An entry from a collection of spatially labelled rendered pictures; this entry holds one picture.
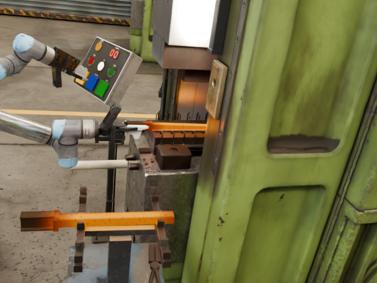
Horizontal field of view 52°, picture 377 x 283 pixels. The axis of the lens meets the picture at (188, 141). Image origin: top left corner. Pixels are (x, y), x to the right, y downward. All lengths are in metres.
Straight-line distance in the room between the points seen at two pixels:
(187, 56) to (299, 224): 0.75
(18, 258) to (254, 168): 1.62
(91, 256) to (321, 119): 0.88
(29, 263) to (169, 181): 1.20
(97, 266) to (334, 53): 0.99
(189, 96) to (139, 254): 0.76
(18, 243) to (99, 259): 1.25
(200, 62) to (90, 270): 0.81
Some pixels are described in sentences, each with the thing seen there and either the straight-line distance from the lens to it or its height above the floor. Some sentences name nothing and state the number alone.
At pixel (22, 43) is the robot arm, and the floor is 1.25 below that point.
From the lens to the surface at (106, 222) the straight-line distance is 1.07.
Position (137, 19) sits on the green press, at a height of 0.62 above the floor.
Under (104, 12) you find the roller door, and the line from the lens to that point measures 9.45.
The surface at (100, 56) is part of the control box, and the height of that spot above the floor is 1.12.
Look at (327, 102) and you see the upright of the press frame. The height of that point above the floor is 1.28.
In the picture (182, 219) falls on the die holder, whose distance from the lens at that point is 1.58.
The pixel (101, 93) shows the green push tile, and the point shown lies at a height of 0.99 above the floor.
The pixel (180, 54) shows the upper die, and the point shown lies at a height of 1.33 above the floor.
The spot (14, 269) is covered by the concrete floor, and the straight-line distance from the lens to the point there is 2.40.
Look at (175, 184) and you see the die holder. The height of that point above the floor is 0.87.
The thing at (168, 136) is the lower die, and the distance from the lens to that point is 1.53.
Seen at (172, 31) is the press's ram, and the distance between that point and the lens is 1.34.
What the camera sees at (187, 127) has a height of 1.01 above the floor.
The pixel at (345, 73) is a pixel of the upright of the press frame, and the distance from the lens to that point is 1.31.
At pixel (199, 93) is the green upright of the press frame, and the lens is 1.78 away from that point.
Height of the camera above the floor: 1.64
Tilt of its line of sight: 25 degrees down
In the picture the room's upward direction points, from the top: 8 degrees clockwise
